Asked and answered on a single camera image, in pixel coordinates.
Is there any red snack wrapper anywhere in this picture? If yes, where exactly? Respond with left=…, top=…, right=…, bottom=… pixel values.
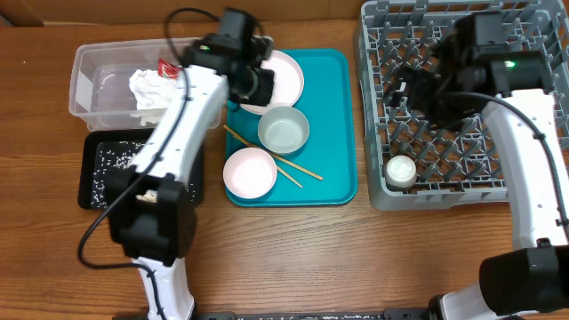
left=157, top=59, right=180, bottom=79

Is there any grey bowl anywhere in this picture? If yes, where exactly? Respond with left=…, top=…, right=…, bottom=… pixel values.
left=257, top=107, right=310, bottom=156

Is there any white napkin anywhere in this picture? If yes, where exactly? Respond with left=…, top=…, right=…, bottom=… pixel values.
left=129, top=69, right=178, bottom=126

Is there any white cup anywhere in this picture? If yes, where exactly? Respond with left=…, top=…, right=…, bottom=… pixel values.
left=384, top=156, right=417, bottom=190

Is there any cooked white rice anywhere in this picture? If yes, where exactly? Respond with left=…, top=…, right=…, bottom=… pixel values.
left=80, top=140, right=204, bottom=210

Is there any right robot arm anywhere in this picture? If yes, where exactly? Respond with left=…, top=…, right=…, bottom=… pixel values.
left=384, top=12, right=568, bottom=319

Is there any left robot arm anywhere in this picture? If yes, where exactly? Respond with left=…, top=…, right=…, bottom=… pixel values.
left=105, top=8, right=275, bottom=319

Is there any grey dishwasher rack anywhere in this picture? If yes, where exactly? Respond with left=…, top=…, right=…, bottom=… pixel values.
left=355, top=0, right=568, bottom=211

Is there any large white plate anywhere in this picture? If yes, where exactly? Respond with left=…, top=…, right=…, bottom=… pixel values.
left=240, top=51, right=304, bottom=116

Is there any left wooden chopstick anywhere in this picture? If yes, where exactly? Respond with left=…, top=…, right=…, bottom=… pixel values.
left=223, top=124, right=303, bottom=188

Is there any wooden chopstick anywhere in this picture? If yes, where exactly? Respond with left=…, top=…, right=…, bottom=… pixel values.
left=223, top=124, right=303, bottom=188
left=249, top=144, right=324, bottom=180

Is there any clear plastic bin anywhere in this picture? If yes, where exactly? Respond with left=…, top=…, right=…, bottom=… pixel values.
left=68, top=36, right=223, bottom=132

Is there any teal serving tray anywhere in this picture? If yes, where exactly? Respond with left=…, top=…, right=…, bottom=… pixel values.
left=227, top=49, right=357, bottom=207

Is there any right wooden chopstick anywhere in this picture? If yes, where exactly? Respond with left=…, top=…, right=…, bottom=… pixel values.
left=249, top=144, right=324, bottom=180

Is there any black plastic tray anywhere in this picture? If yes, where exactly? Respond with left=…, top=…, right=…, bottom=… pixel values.
left=77, top=128, right=205, bottom=211

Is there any cardboard box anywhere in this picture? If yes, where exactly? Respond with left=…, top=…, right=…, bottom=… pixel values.
left=1, top=0, right=363, bottom=27

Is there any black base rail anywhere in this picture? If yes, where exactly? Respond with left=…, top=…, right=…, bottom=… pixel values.
left=113, top=308, right=508, bottom=320

